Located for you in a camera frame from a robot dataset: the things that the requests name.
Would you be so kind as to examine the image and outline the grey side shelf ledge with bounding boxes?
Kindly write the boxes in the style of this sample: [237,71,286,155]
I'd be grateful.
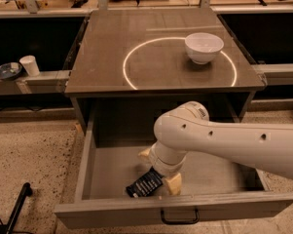
[0,70,70,96]

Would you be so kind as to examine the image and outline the white ceramic bowl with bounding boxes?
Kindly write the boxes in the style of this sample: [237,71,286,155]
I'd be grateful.
[185,32,224,64]

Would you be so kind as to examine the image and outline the black drawer handle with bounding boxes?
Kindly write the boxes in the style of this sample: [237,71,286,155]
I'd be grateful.
[161,209,200,225]

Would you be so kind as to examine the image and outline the dark blue plate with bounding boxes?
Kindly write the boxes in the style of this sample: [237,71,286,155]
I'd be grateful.
[0,62,22,81]

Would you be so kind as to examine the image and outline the grey top drawer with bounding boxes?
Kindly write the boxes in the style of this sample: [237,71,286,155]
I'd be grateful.
[54,97,293,230]

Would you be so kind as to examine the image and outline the dark blue rxbar wrapper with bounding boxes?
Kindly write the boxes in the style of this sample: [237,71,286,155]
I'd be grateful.
[126,168,163,198]

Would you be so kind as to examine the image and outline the white paper cup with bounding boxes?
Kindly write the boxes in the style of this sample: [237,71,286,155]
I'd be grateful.
[19,56,40,76]

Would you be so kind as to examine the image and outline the black pole on floor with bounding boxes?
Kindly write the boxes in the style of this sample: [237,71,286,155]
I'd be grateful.
[0,182,32,234]

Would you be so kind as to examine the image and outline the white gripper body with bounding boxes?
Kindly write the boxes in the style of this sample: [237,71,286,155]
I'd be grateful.
[149,141,187,176]

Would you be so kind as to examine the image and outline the grey cabinet with counter top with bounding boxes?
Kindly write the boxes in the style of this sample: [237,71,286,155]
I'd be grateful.
[65,7,265,129]

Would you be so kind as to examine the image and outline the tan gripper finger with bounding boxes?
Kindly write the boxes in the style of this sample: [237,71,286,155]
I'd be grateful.
[138,148,151,163]
[163,173,182,196]

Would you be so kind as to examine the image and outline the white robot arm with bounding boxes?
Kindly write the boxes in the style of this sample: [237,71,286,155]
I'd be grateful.
[138,101,293,195]

